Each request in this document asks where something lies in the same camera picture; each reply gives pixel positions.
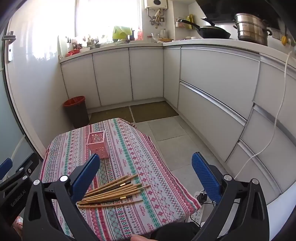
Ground black range hood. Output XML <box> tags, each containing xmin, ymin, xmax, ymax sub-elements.
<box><xmin>199</xmin><ymin>0</ymin><xmax>278</xmax><ymax>24</ymax></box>

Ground kitchen window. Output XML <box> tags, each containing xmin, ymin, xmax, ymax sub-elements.
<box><xmin>75</xmin><ymin>0</ymin><xmax>142</xmax><ymax>43</ymax></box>

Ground white water heater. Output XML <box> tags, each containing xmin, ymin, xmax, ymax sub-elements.
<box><xmin>144</xmin><ymin>0</ymin><xmax>168</xmax><ymax>10</ymax></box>

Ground person's black trouser leg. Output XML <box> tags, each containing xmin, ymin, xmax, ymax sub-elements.
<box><xmin>150</xmin><ymin>221</ymin><xmax>201</xmax><ymax>241</ymax></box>

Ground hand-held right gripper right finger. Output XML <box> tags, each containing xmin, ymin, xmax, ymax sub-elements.
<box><xmin>191</xmin><ymin>152</ymin><xmax>270</xmax><ymax>241</ymax></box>

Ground red plastic trash bin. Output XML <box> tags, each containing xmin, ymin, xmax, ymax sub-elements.
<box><xmin>63</xmin><ymin>96</ymin><xmax>90</xmax><ymax>128</ymax></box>

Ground white kitchen cabinet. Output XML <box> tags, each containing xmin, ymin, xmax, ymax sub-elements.
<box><xmin>59</xmin><ymin>38</ymin><xmax>296</xmax><ymax>205</ymax></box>

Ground metal door handle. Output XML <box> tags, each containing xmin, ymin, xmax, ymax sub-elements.
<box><xmin>2</xmin><ymin>31</ymin><xmax>15</xmax><ymax>62</ymax></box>

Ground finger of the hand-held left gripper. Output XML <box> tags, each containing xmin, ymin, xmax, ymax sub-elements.
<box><xmin>0</xmin><ymin>158</ymin><xmax>13</xmax><ymax>181</ymax></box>
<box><xmin>8</xmin><ymin>153</ymin><xmax>40</xmax><ymax>183</ymax></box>

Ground patterned knit tablecloth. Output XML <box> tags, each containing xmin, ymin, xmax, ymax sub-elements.
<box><xmin>39</xmin><ymin>118</ymin><xmax>201</xmax><ymax>241</ymax></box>

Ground black cables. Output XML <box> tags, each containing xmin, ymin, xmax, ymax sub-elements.
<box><xmin>190</xmin><ymin>189</ymin><xmax>241</xmax><ymax>226</ymax></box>

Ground white power strip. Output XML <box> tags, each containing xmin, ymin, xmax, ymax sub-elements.
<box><xmin>190</xmin><ymin>207</ymin><xmax>204</xmax><ymax>224</ymax></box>

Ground brown floor mat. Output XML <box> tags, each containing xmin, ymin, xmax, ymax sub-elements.
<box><xmin>129</xmin><ymin>101</ymin><xmax>179</xmax><ymax>123</ymax></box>
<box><xmin>89</xmin><ymin>107</ymin><xmax>134</xmax><ymax>126</ymax></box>

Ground pink perforated plastic basket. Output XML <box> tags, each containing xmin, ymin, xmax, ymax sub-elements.
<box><xmin>86</xmin><ymin>130</ymin><xmax>110</xmax><ymax>159</ymax></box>

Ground bundle of wooden chopsticks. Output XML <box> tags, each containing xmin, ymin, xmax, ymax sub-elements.
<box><xmin>77</xmin><ymin>174</ymin><xmax>151</xmax><ymax>208</ymax></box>

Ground yellow-green cloth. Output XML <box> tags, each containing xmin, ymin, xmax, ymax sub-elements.
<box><xmin>112</xmin><ymin>25</ymin><xmax>132</xmax><ymax>40</ymax></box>

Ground black wok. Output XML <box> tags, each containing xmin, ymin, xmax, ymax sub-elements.
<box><xmin>177</xmin><ymin>19</ymin><xmax>232</xmax><ymax>39</ymax></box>

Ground white cable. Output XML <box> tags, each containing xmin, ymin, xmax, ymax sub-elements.
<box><xmin>233</xmin><ymin>52</ymin><xmax>292</xmax><ymax>180</ymax></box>

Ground stainless steel steamer pot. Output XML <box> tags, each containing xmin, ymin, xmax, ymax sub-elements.
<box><xmin>233</xmin><ymin>13</ymin><xmax>273</xmax><ymax>46</ymax></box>

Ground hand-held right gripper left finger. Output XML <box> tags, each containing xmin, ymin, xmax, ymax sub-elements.
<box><xmin>23</xmin><ymin>153</ymin><xmax>101</xmax><ymax>241</ymax></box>

